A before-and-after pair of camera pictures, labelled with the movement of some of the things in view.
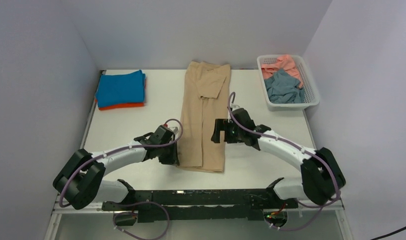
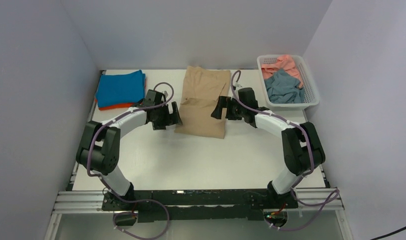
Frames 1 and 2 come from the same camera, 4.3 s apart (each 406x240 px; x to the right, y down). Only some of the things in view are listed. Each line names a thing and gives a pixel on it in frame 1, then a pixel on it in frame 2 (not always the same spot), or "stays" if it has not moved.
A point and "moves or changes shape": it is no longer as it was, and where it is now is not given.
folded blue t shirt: x=124 y=88 stays
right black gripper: x=222 y=124 → x=224 y=102
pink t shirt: x=285 y=62 stays
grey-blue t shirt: x=283 y=88 stays
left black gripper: x=173 y=160 → x=170 y=119
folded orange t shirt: x=122 y=106 stays
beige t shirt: x=205 y=99 moves or changes shape
